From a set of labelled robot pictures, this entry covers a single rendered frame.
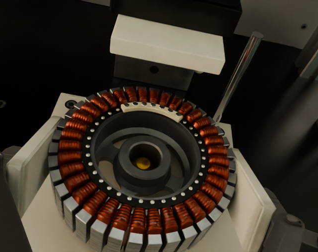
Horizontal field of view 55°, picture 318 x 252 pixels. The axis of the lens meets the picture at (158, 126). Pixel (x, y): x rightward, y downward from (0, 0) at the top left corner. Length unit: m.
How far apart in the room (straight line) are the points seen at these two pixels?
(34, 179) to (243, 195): 0.11
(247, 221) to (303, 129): 0.18
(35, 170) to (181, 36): 0.10
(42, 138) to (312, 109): 0.28
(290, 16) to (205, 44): 0.27
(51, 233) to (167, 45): 0.13
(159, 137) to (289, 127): 0.15
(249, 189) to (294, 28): 0.30
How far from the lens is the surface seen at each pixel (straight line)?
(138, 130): 0.21
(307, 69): 0.40
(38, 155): 0.16
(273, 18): 0.42
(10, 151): 0.17
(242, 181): 0.18
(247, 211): 0.17
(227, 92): 0.25
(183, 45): 0.16
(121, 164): 0.18
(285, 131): 0.32
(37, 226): 0.20
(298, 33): 0.44
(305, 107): 0.36
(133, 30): 0.17
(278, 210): 0.17
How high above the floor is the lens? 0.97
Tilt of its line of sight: 48 degrees down
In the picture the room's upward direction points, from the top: 16 degrees clockwise
